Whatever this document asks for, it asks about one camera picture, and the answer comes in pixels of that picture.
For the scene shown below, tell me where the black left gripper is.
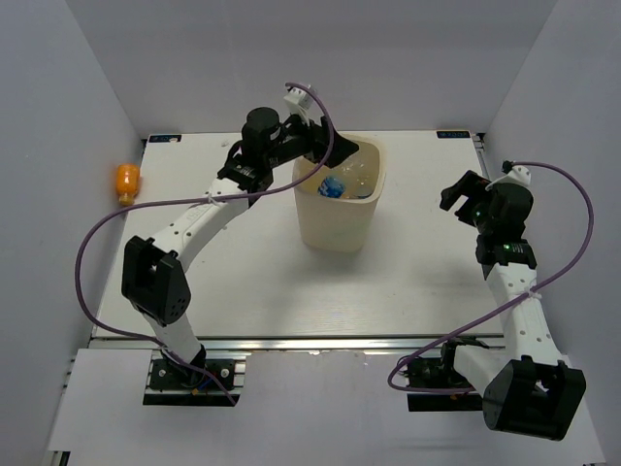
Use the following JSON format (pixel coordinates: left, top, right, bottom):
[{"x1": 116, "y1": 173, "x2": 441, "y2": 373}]
[{"x1": 265, "y1": 107, "x2": 358, "y2": 170}]

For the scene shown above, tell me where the clear bottle white cap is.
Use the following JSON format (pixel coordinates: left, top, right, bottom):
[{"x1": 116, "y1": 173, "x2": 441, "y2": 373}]
[{"x1": 345, "y1": 174, "x2": 376, "y2": 199}]

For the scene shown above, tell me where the orange plastic bottle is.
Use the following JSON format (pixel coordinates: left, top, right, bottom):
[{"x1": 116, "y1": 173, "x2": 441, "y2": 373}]
[{"x1": 115, "y1": 163, "x2": 141, "y2": 207}]

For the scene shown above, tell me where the clear water bottle blue label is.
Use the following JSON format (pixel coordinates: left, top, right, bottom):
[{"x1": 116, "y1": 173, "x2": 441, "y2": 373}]
[{"x1": 335, "y1": 155, "x2": 369, "y2": 179}]

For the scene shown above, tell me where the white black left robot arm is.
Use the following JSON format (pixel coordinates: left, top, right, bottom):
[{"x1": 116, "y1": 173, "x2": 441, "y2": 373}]
[{"x1": 121, "y1": 107, "x2": 359, "y2": 388}]

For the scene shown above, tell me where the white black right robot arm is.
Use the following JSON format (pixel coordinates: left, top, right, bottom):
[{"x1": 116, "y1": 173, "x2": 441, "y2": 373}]
[{"x1": 438, "y1": 166, "x2": 586, "y2": 441}]

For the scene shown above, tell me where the beige plastic bin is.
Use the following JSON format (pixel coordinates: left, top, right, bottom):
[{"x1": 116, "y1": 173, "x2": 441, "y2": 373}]
[{"x1": 294, "y1": 132, "x2": 386, "y2": 252}]

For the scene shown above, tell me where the blue sticker right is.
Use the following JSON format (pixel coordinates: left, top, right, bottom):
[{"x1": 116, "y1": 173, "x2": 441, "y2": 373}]
[{"x1": 436, "y1": 130, "x2": 471, "y2": 139}]

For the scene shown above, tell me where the blue sticker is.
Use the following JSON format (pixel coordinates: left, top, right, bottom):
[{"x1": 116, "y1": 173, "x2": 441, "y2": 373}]
[
  {"x1": 147, "y1": 134, "x2": 181, "y2": 144},
  {"x1": 436, "y1": 130, "x2": 471, "y2": 139}
]

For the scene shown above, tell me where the blue sticker left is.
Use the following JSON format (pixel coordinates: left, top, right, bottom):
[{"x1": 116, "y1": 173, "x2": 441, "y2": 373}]
[{"x1": 147, "y1": 134, "x2": 181, "y2": 144}]

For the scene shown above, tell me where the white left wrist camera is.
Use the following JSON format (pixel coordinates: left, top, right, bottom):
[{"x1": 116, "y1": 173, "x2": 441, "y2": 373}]
[{"x1": 283, "y1": 85, "x2": 313, "y2": 124}]

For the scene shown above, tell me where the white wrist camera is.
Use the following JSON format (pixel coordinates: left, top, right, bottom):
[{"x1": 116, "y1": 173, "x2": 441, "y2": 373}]
[
  {"x1": 283, "y1": 85, "x2": 313, "y2": 124},
  {"x1": 497, "y1": 160, "x2": 532, "y2": 188}
]

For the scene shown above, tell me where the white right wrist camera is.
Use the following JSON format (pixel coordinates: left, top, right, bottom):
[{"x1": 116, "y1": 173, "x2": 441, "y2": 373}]
[{"x1": 497, "y1": 160, "x2": 532, "y2": 188}]

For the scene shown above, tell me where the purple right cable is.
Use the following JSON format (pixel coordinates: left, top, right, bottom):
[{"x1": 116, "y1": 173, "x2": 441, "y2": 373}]
[{"x1": 387, "y1": 159, "x2": 594, "y2": 392}]

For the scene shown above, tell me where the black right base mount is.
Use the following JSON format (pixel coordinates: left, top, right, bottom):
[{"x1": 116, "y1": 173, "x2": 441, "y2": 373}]
[{"x1": 399, "y1": 337, "x2": 490, "y2": 413}]

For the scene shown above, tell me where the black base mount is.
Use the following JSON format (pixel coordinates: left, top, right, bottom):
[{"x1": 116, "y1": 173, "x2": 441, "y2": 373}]
[
  {"x1": 399, "y1": 337, "x2": 490, "y2": 413},
  {"x1": 143, "y1": 350, "x2": 247, "y2": 408}
]

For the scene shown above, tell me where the aluminium rail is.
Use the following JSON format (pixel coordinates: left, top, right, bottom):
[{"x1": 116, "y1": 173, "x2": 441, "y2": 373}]
[{"x1": 193, "y1": 337, "x2": 506, "y2": 354}]

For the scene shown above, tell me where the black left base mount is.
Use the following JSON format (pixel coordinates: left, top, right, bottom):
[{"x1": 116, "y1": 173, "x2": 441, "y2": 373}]
[{"x1": 143, "y1": 350, "x2": 247, "y2": 408}]

